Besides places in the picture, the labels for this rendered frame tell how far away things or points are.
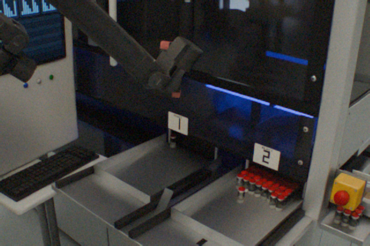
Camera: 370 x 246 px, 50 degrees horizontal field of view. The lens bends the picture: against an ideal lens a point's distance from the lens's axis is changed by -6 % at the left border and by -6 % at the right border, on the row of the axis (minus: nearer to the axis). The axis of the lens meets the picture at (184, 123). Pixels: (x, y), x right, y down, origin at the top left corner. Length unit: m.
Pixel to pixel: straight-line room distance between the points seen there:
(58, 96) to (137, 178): 0.51
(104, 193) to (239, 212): 0.40
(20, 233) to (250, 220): 1.74
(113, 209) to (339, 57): 0.73
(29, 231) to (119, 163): 1.32
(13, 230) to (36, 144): 1.11
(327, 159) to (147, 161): 0.62
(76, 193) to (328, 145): 0.74
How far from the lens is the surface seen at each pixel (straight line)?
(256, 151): 1.23
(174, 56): 0.92
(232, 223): 1.16
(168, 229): 1.13
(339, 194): 1.12
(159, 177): 1.35
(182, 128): 1.38
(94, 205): 1.23
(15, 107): 1.55
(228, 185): 1.32
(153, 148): 1.53
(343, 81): 1.05
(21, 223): 2.72
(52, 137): 1.70
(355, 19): 1.02
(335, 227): 1.22
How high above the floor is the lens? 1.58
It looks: 24 degrees down
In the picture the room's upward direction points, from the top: 2 degrees clockwise
